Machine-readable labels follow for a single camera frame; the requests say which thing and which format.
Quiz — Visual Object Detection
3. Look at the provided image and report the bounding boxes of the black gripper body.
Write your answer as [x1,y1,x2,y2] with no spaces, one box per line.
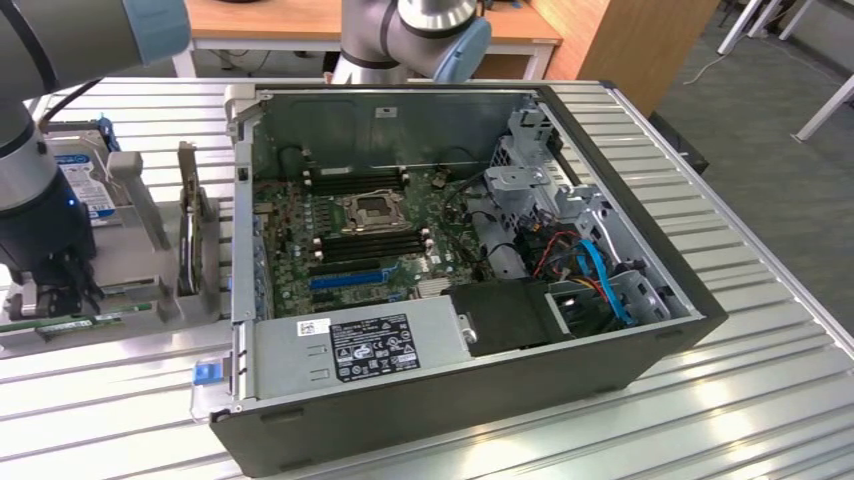
[0,173,99,274]

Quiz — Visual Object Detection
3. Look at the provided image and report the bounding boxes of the green RAM stick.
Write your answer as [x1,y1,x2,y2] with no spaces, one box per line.
[97,298,153,315]
[33,313,127,337]

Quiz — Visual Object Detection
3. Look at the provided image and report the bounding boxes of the black RAM slot bank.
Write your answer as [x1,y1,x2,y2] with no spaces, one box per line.
[311,227,436,265]
[300,165,410,197]

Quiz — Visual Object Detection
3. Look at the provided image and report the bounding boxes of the hard disk with blue label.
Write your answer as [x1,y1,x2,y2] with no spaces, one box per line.
[40,118,132,227]

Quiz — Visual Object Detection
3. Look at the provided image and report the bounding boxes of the grey parts rack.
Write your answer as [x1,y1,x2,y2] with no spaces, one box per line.
[0,149,225,359]

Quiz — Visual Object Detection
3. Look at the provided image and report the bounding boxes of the graphics card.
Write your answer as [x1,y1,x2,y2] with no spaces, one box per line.
[173,141,223,297]

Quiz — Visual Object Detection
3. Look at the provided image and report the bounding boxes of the blue case latch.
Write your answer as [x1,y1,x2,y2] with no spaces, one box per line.
[191,361,223,387]

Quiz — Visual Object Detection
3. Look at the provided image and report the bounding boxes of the green motherboard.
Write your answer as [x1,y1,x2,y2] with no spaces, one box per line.
[251,164,535,321]

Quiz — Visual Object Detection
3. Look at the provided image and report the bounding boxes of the grey power supply unit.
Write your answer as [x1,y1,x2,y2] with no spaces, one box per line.
[247,294,483,402]

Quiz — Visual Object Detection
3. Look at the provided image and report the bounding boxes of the black expansion slot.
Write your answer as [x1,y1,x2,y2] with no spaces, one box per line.
[305,258,383,277]

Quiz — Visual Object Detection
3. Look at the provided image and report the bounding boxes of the blue expansion slot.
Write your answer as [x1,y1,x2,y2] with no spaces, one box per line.
[305,268,389,292]

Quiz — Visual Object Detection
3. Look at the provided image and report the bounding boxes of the metal CPU socket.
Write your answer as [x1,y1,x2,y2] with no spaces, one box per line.
[337,192,416,237]

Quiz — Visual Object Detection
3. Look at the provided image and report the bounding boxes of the small silver heatsink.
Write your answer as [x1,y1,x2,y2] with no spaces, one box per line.
[418,278,456,302]

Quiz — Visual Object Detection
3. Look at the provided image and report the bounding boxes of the black plastic fan shroud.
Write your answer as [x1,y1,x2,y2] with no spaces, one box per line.
[447,278,570,357]

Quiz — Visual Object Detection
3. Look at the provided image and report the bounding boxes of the silver metal disk bay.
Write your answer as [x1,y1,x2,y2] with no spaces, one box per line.
[483,108,692,329]

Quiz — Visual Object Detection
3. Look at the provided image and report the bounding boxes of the black open PC case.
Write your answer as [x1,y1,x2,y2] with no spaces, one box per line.
[208,82,730,476]

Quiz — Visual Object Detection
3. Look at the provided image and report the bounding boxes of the white table legs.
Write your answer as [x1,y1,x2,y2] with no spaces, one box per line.
[714,0,854,142]

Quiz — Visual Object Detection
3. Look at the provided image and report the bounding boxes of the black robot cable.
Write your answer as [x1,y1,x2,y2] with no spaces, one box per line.
[37,78,103,132]

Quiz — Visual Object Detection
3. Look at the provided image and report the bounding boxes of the wooden desk with white frame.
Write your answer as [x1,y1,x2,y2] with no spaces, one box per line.
[171,0,563,81]

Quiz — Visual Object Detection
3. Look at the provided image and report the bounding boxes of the black looped wire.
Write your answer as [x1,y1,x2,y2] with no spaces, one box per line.
[439,172,528,281]

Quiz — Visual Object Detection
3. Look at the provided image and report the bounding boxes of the red and black wire bundle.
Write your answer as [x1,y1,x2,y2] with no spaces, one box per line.
[530,227,588,281]

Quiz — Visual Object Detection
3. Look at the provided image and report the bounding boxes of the blue flat data wire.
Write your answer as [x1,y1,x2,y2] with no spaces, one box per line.
[576,238,634,329]

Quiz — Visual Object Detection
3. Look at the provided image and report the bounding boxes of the white floor cable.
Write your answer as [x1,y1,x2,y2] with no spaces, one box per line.
[680,48,730,86]

